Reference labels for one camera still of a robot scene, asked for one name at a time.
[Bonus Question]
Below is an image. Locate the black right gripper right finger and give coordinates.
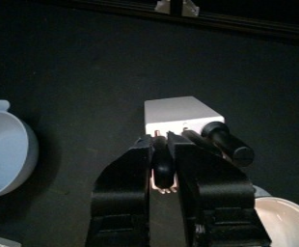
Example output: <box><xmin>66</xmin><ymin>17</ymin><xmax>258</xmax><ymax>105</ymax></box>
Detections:
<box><xmin>167</xmin><ymin>130</ymin><xmax>274</xmax><ymax>247</ymax></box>

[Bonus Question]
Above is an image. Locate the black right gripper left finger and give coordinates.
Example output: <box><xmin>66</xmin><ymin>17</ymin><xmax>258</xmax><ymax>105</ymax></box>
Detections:
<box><xmin>86</xmin><ymin>134</ymin><xmax>154</xmax><ymax>247</ymax></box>

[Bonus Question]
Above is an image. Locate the black-handled toy cleaver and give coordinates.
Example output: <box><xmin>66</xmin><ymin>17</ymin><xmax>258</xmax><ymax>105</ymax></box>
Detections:
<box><xmin>151</xmin><ymin>136</ymin><xmax>178</xmax><ymax>191</ymax></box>

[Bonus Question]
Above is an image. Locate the white wooden knife block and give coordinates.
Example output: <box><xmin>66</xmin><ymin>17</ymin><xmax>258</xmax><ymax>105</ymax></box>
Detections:
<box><xmin>143</xmin><ymin>96</ymin><xmax>227</xmax><ymax>138</ymax></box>

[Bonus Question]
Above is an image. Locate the white pot with dark handles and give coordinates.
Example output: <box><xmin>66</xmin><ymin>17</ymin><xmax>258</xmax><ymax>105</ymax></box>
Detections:
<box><xmin>252</xmin><ymin>184</ymin><xmax>299</xmax><ymax>247</ymax></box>

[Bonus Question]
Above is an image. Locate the grey-blue bowl with handles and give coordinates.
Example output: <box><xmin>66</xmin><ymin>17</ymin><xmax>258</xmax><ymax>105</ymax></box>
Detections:
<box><xmin>0</xmin><ymin>99</ymin><xmax>40</xmax><ymax>215</ymax></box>

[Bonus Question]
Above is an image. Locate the black table edge rail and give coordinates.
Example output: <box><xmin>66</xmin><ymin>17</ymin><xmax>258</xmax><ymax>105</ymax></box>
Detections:
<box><xmin>48</xmin><ymin>0</ymin><xmax>299</xmax><ymax>41</ymax></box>

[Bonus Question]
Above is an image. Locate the white metal bracket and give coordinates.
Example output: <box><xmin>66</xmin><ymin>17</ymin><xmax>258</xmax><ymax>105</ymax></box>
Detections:
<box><xmin>182</xmin><ymin>0</ymin><xmax>202</xmax><ymax>17</ymax></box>
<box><xmin>155</xmin><ymin>0</ymin><xmax>171</xmax><ymax>14</ymax></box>

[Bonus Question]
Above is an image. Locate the black vertical frame pole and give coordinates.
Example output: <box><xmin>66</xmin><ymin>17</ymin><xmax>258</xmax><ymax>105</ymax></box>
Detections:
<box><xmin>168</xmin><ymin>0</ymin><xmax>184</xmax><ymax>16</ymax></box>

